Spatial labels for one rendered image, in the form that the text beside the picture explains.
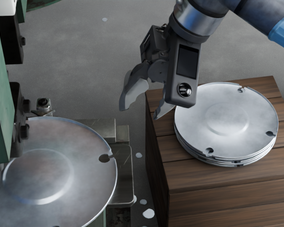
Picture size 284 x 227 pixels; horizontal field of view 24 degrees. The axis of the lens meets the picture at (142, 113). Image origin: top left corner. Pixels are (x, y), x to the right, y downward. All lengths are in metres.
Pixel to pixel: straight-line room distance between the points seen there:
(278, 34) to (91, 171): 0.45
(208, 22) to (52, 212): 0.43
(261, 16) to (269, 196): 0.96
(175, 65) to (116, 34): 1.70
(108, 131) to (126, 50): 1.20
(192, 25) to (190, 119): 0.86
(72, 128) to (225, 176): 0.60
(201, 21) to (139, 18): 1.80
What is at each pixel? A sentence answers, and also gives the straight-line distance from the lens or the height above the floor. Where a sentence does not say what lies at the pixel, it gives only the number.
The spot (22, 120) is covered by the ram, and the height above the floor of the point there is 0.92.
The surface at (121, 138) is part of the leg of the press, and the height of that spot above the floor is 0.62.
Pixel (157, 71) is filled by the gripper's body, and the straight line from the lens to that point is 1.08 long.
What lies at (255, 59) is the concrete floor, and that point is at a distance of 2.64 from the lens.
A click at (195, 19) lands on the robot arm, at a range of 1.01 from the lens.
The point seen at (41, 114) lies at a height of 0.79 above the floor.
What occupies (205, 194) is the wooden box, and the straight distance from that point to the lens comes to 1.78.
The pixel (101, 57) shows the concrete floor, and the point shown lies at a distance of 2.62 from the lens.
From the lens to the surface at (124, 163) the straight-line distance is 1.23.
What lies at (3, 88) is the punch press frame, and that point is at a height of 1.14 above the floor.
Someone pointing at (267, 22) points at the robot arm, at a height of 1.14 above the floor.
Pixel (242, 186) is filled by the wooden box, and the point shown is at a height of 0.32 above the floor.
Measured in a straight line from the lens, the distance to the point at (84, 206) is 1.18.
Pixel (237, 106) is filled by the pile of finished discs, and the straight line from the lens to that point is 1.89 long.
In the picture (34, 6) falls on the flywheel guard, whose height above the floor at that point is 0.95.
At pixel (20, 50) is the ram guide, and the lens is 1.11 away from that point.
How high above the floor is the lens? 1.74
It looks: 47 degrees down
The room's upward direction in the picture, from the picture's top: straight up
